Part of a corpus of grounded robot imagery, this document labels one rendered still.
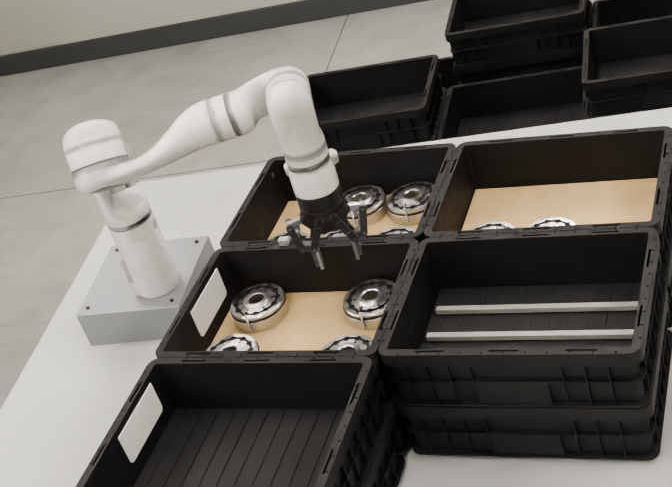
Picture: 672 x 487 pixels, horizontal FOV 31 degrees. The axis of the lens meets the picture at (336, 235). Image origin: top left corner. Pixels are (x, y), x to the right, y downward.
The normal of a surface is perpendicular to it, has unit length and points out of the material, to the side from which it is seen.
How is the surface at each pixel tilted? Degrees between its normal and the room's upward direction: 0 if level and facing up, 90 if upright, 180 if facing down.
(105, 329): 90
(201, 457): 0
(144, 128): 0
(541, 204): 0
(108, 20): 90
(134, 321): 90
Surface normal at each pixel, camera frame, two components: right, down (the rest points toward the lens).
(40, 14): -0.18, 0.59
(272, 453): -0.27, -0.79
